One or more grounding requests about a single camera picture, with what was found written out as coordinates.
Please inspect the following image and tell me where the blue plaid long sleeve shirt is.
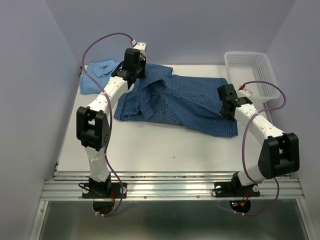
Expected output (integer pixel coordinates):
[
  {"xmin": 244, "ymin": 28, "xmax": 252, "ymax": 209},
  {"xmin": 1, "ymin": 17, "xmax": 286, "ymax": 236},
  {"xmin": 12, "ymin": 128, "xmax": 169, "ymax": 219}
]
[{"xmin": 114, "ymin": 63, "xmax": 238, "ymax": 138}]

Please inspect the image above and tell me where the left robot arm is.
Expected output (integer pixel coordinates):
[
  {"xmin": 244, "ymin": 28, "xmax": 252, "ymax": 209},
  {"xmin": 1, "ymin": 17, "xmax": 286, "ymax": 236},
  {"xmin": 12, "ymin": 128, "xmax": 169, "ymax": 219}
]
[{"xmin": 76, "ymin": 42, "xmax": 147, "ymax": 199}]

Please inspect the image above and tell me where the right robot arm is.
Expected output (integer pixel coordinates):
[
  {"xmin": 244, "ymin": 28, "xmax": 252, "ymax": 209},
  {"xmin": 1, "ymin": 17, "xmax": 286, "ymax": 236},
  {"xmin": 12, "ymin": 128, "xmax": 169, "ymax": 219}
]
[{"xmin": 217, "ymin": 84, "xmax": 300, "ymax": 195}]

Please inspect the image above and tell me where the light blue folded shirt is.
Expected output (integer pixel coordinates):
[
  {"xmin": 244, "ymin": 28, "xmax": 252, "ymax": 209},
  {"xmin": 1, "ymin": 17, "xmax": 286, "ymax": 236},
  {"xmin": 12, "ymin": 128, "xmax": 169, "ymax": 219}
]
[{"xmin": 79, "ymin": 59, "xmax": 120, "ymax": 95}]

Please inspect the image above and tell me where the white plastic basket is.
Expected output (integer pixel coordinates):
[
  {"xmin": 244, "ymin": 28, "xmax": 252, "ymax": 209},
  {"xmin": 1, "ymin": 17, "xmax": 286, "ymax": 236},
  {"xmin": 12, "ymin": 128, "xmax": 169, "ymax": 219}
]
[{"xmin": 224, "ymin": 51, "xmax": 281, "ymax": 104}]

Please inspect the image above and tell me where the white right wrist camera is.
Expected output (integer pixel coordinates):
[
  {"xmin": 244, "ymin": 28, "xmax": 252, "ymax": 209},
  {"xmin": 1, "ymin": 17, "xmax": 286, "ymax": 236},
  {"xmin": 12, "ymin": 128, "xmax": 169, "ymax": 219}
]
[{"xmin": 236, "ymin": 85, "xmax": 254, "ymax": 100}]

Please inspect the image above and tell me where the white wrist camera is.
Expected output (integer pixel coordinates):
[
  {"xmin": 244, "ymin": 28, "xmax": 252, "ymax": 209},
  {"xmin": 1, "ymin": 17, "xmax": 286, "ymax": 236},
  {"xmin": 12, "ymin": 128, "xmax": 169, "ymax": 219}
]
[
  {"xmin": 236, "ymin": 85, "xmax": 254, "ymax": 100},
  {"xmin": 133, "ymin": 42, "xmax": 147, "ymax": 55}
]

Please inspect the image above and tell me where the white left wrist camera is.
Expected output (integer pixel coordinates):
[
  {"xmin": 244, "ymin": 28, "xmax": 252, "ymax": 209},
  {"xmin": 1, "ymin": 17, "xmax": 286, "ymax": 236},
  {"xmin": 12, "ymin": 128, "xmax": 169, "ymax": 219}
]
[{"xmin": 133, "ymin": 42, "xmax": 147, "ymax": 55}]

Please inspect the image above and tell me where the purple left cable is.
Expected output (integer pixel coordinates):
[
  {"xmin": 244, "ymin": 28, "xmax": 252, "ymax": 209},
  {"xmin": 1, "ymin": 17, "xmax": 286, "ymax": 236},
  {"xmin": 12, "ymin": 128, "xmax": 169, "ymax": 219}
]
[{"xmin": 80, "ymin": 32, "xmax": 137, "ymax": 218}]

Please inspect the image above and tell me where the purple cable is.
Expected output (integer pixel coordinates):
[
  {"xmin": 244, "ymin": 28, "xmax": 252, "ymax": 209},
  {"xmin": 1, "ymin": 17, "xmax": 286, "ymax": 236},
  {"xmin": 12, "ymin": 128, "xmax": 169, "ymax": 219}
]
[
  {"xmin": 217, "ymin": 81, "xmax": 288, "ymax": 217},
  {"xmin": 80, "ymin": 32, "xmax": 137, "ymax": 218}
]

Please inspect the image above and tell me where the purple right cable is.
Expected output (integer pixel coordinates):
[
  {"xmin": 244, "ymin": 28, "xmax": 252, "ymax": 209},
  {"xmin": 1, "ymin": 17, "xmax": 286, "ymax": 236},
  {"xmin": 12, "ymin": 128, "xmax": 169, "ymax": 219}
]
[{"xmin": 217, "ymin": 81, "xmax": 288, "ymax": 217}]

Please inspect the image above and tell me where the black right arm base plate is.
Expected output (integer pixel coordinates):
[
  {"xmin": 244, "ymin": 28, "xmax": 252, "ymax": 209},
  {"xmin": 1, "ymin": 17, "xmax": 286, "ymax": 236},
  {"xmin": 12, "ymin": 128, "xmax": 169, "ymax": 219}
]
[{"xmin": 211, "ymin": 181, "xmax": 261, "ymax": 198}]

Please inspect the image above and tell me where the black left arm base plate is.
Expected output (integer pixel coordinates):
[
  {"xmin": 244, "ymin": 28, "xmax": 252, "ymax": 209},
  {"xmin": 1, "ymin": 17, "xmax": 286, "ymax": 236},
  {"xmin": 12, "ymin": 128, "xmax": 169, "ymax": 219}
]
[{"xmin": 78, "ymin": 182, "xmax": 128, "ymax": 199}]

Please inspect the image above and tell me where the aluminium front rail frame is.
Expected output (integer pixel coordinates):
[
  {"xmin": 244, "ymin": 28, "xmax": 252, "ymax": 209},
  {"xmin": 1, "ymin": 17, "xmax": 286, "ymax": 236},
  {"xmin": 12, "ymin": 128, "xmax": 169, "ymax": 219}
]
[{"xmin": 30, "ymin": 170, "xmax": 318, "ymax": 240}]

